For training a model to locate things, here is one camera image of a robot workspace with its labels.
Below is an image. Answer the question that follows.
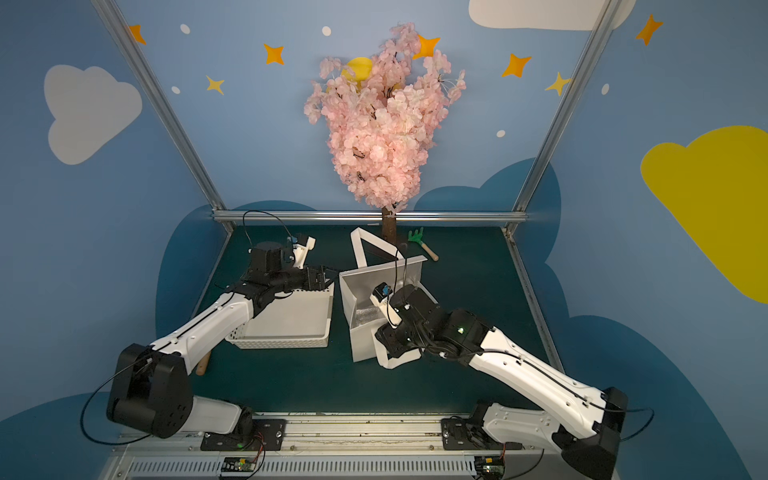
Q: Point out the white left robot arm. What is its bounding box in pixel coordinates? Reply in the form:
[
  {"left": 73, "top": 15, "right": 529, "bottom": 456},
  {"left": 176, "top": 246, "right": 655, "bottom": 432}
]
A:
[{"left": 106, "top": 235, "right": 332, "bottom": 442}]

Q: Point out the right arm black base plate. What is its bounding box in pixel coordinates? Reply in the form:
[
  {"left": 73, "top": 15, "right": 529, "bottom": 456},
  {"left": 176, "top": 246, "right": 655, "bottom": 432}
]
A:
[{"left": 440, "top": 416, "right": 524, "bottom": 451}]

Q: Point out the right aluminium frame post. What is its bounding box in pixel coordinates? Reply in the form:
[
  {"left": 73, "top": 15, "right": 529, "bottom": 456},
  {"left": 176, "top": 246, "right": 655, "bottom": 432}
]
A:
[{"left": 505, "top": 0, "right": 623, "bottom": 238}]

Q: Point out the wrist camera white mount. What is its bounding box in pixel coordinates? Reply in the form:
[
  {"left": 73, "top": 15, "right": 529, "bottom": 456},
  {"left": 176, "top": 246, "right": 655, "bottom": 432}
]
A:
[
  {"left": 370, "top": 282, "right": 397, "bottom": 326},
  {"left": 291, "top": 234, "right": 316, "bottom": 269}
]

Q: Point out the front aluminium mounting rail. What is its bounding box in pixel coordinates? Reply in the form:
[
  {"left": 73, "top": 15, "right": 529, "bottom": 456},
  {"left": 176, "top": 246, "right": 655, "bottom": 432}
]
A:
[{"left": 100, "top": 414, "right": 584, "bottom": 479}]

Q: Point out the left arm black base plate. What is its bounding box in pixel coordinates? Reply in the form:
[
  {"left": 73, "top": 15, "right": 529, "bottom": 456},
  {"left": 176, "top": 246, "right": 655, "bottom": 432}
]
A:
[{"left": 200, "top": 418, "right": 287, "bottom": 452}]

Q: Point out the green toy rake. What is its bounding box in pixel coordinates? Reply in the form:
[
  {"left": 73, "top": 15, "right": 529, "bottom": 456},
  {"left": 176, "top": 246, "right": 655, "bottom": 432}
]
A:
[{"left": 407, "top": 227, "right": 439, "bottom": 262}]

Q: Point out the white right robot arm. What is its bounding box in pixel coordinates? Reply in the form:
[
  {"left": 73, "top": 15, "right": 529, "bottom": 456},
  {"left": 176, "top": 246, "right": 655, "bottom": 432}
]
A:
[{"left": 370, "top": 283, "right": 628, "bottom": 479}]

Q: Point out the pink blossom artificial tree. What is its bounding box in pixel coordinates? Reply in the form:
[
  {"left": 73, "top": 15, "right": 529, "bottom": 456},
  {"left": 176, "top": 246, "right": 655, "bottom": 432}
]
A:
[{"left": 304, "top": 23, "right": 466, "bottom": 214}]

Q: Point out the right small circuit board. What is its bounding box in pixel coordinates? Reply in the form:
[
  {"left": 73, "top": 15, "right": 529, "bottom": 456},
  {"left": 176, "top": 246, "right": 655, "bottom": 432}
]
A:
[{"left": 473, "top": 456, "right": 505, "bottom": 480}]

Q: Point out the left small circuit board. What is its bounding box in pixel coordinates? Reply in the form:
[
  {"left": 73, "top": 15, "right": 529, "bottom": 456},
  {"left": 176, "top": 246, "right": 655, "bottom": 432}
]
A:
[{"left": 219, "top": 456, "right": 258, "bottom": 477}]

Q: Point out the green toy shovel wooden handle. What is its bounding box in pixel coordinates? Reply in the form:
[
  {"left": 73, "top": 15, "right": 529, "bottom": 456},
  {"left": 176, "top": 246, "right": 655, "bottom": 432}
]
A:
[{"left": 195, "top": 351, "right": 211, "bottom": 376}]

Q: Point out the horizontal aluminium frame rail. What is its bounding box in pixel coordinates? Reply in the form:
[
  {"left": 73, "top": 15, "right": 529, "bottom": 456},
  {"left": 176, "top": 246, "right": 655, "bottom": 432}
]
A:
[{"left": 212, "top": 210, "right": 527, "bottom": 224}]

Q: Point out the white perforated plastic basket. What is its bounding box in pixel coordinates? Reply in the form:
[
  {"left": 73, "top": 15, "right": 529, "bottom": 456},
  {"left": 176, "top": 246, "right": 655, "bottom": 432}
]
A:
[{"left": 225, "top": 285, "right": 334, "bottom": 350}]

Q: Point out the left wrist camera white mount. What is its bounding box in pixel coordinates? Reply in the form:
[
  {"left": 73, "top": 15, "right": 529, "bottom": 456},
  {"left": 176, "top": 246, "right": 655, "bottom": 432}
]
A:
[{"left": 291, "top": 234, "right": 316, "bottom": 269}]

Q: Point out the aluminium frame post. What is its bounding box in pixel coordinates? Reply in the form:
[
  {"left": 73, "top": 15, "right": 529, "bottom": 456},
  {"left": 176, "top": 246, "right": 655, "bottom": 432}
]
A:
[
  {"left": 91, "top": 0, "right": 227, "bottom": 213},
  {"left": 505, "top": 0, "right": 623, "bottom": 238}
]

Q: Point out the brown artificial tree trunk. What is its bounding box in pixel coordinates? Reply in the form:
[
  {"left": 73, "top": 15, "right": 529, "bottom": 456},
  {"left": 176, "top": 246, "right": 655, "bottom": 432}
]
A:
[{"left": 381, "top": 208, "right": 398, "bottom": 245}]

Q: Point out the white insulated delivery bag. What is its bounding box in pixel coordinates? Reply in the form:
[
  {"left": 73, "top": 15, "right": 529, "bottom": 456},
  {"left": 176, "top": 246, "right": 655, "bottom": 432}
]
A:
[{"left": 339, "top": 228, "right": 427, "bottom": 369}]

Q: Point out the small circuit board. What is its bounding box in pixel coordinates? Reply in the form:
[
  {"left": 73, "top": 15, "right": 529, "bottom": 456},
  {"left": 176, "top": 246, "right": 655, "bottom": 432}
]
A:
[
  {"left": 473, "top": 456, "right": 505, "bottom": 480},
  {"left": 219, "top": 456, "right": 258, "bottom": 477}
]

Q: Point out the left aluminium frame post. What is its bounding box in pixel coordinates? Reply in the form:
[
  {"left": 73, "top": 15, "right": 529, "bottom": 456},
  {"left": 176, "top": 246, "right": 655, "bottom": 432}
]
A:
[{"left": 91, "top": 0, "right": 227, "bottom": 213}]

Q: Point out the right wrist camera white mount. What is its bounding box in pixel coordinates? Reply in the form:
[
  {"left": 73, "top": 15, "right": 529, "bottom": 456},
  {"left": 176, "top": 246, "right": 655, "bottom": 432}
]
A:
[{"left": 370, "top": 282, "right": 397, "bottom": 326}]

